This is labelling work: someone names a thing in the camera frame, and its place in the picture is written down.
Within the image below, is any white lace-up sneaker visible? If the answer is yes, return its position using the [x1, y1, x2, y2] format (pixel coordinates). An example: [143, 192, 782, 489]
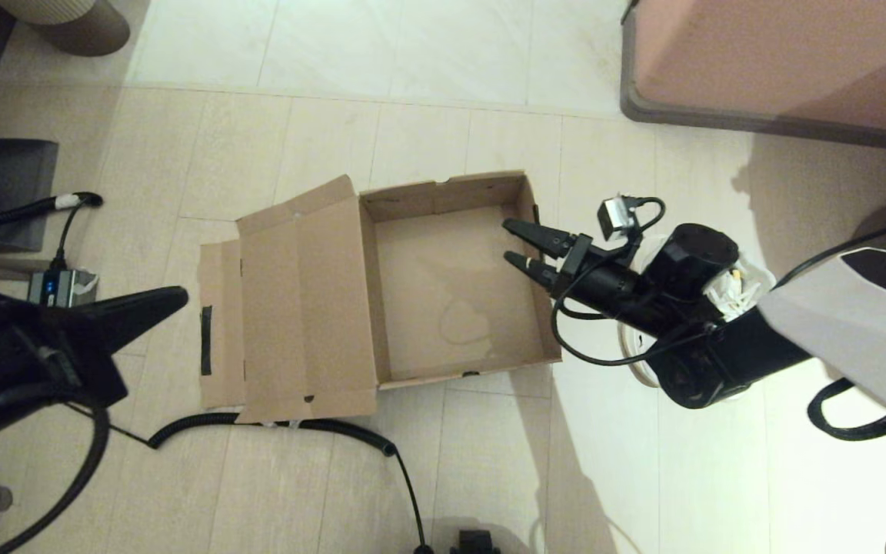
[701, 262, 776, 322]
[616, 235, 674, 388]

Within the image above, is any cardboard shoe box with lid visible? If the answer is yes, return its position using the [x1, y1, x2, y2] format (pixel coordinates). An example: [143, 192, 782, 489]
[198, 171, 563, 426]

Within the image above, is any grey power inverter box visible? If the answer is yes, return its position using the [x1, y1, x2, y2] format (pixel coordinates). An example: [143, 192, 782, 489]
[28, 269, 99, 309]

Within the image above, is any dark grey plastic bin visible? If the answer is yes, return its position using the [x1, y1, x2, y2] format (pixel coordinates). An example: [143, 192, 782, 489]
[0, 138, 59, 253]

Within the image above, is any beige ribbed round pouf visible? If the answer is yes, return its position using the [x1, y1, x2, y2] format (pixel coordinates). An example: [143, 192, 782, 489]
[0, 0, 132, 56]

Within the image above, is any pink sofa with grey base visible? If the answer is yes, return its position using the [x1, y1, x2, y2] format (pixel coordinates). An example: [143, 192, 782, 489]
[619, 0, 886, 159]

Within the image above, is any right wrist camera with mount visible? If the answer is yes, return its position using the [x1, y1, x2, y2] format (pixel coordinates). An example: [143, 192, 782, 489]
[598, 196, 667, 251]

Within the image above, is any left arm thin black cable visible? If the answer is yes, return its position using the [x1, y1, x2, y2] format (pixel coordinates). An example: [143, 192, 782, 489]
[0, 400, 111, 554]

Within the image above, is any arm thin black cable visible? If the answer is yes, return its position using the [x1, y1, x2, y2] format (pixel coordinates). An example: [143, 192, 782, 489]
[551, 219, 886, 366]
[0, 400, 111, 554]

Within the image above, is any black corrugated hose with tape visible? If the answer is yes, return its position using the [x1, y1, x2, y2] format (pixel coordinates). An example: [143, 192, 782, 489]
[0, 192, 104, 272]

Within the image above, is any black coiled floor cable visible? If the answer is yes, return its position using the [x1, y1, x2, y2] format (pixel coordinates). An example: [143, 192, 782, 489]
[116, 412, 435, 554]

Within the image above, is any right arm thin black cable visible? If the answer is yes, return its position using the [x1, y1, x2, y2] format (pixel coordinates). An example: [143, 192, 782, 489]
[551, 219, 886, 366]

